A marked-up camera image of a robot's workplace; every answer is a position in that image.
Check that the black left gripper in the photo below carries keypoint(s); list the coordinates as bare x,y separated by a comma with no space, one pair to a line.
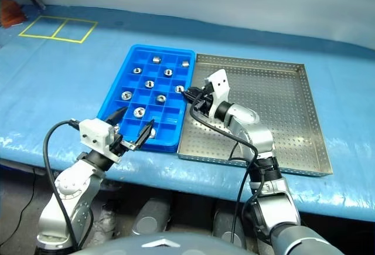
120,145

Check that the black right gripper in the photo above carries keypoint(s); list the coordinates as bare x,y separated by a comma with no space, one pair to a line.
208,105

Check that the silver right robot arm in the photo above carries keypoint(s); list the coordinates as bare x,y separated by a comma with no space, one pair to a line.
255,137

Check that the blue compartment tray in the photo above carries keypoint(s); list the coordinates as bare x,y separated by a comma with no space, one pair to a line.
171,120

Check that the perforated metal tray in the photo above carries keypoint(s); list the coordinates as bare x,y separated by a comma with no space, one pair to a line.
278,105

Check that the dark grey rounded shape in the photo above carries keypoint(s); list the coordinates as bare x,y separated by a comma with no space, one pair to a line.
222,228
149,217

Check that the yellow tape floor marking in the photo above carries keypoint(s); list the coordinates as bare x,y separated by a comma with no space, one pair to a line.
49,39

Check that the grey rounded body with chevron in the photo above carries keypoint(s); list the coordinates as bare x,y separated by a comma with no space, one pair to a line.
132,246

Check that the orange ribbed object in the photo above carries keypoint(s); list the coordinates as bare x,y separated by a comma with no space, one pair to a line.
10,14

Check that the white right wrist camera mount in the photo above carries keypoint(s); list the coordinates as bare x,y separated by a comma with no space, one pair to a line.
219,91

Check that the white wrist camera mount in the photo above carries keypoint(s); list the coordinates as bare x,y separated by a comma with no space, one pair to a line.
93,133
219,91

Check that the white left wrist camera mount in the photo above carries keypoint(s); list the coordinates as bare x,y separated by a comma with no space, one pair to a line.
93,133

